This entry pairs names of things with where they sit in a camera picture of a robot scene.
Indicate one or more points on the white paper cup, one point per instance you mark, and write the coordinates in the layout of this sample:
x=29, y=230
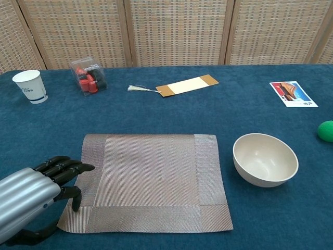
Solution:
x=31, y=88

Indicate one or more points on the woven wooden folding screen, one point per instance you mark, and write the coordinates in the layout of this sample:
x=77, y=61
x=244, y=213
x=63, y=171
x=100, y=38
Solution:
x=177, y=31

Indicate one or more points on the clear box of red caps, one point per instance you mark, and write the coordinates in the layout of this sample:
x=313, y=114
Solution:
x=88, y=80

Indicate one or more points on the green ball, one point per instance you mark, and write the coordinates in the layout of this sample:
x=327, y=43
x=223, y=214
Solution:
x=326, y=131

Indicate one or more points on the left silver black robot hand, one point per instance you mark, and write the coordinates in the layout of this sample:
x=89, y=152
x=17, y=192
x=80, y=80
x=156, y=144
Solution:
x=23, y=190

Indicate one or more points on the brown cream bookmark with tassel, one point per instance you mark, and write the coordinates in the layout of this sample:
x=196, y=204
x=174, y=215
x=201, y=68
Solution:
x=187, y=84

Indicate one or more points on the brown woven placemat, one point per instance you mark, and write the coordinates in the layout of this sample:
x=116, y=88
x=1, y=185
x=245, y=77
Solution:
x=151, y=177

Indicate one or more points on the blue tablecloth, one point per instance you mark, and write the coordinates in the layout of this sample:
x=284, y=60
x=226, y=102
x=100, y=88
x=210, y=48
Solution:
x=156, y=114

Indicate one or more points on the colourful photo postcard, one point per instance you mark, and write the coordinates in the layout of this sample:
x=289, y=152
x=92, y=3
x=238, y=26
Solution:
x=294, y=93

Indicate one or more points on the beige bowl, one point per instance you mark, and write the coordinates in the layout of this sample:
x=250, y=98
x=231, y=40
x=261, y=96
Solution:
x=265, y=161

